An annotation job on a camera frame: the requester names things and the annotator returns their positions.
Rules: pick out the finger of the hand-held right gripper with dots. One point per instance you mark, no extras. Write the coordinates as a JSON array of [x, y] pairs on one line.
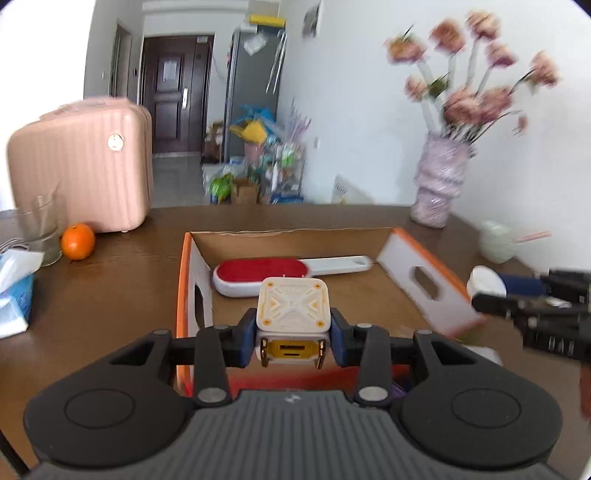
[[521, 285], [503, 307]]

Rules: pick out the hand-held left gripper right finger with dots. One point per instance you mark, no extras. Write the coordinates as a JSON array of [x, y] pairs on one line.
[[340, 341]]

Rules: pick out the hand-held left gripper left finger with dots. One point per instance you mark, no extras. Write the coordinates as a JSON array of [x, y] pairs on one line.
[[247, 341]]

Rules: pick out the white screw bottle cap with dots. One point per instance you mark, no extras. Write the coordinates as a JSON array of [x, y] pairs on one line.
[[482, 279]]

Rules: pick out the white round lid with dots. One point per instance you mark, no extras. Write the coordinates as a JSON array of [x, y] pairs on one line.
[[485, 354]]

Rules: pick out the orange rimmed cardboard box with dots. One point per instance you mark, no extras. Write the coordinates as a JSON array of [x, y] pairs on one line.
[[369, 295]]

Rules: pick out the white yellow cube adapter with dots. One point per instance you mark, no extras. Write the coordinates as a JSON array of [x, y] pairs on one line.
[[293, 304]]

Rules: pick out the purple toothed cap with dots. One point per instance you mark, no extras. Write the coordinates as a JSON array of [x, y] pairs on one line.
[[398, 392]]

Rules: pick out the pale green cup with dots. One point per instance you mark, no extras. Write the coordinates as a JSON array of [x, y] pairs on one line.
[[496, 244]]

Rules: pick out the pink straw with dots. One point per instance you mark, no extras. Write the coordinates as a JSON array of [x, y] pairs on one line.
[[531, 237]]

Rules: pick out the pink wavy vase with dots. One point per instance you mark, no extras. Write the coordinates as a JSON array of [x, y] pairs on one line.
[[438, 184]]

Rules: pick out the small open cardboard box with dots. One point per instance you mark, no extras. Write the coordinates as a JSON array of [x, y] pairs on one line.
[[244, 193]]

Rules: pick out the white board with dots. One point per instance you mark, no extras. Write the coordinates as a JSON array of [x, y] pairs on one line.
[[351, 191]]

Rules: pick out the green plastic bag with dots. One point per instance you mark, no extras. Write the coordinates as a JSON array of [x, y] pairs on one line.
[[220, 187]]

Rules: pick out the pink dried flower bouquet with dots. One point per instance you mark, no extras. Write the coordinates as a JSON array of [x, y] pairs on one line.
[[461, 104]]

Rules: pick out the orange fruit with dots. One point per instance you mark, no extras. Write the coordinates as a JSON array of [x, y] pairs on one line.
[[77, 242]]

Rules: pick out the brown carton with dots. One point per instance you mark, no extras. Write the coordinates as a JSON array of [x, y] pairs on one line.
[[213, 143]]

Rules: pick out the blue and yellow bags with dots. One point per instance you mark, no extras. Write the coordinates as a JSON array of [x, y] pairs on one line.
[[251, 127]]

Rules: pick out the clear glass cup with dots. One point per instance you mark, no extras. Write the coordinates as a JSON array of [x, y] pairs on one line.
[[44, 249]]

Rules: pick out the purple dried stems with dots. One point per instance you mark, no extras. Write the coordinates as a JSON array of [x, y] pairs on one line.
[[298, 122]]

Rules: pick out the blue tissue pack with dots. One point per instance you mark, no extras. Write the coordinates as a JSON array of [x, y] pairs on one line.
[[14, 300]]

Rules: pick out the dark brown entrance door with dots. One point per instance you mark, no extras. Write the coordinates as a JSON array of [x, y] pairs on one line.
[[168, 115]]

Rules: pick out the pink ribbed suitcase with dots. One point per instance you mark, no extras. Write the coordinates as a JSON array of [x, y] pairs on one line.
[[78, 166]]

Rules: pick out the grey refrigerator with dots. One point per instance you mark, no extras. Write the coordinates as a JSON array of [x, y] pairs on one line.
[[249, 92]]

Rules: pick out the yellow box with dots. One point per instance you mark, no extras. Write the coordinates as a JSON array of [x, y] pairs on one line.
[[267, 20]]

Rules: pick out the grey wall box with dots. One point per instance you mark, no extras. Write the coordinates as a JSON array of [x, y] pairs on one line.
[[311, 21]]

